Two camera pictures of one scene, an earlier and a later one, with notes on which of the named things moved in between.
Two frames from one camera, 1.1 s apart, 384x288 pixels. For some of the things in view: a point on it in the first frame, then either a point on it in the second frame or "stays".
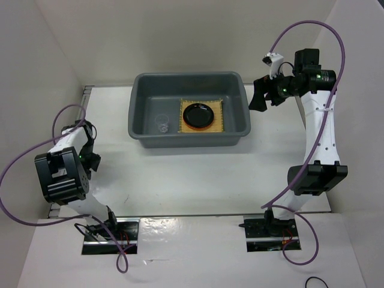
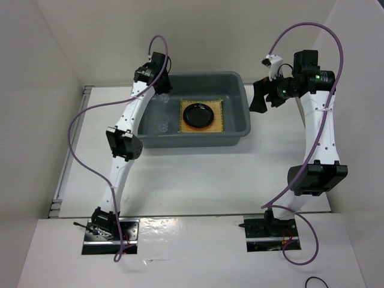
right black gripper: [261, 86] stays
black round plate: [198, 115] stays
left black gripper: [92, 164] -> [167, 86]
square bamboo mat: [216, 105] stays
